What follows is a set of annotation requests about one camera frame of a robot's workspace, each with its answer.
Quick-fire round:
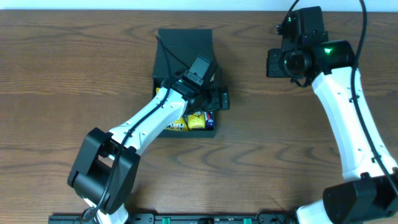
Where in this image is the left black cable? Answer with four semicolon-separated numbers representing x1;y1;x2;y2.
80;32;192;223

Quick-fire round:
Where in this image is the purple Dairy Milk bar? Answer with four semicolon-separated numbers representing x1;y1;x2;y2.
205;111;215;130

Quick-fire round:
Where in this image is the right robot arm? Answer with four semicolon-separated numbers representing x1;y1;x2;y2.
267;6;397;223

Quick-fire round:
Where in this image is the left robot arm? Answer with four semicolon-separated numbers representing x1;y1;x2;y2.
67;54;223;223

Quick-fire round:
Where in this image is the yellow Mentos bottle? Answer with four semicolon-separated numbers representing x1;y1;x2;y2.
187;111;205;129

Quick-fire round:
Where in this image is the black cable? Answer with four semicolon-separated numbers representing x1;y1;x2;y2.
80;32;192;223
281;0;398;197

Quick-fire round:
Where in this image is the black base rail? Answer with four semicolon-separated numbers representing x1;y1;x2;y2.
47;212;299;224

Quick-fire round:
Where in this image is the right black cable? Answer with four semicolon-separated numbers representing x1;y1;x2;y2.
281;0;398;197

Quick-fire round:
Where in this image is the yellow Hacks candy bag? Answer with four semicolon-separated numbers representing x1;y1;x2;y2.
155;87;188;131

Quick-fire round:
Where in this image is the dark green gift box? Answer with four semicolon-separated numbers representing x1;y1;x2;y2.
152;29;224;138

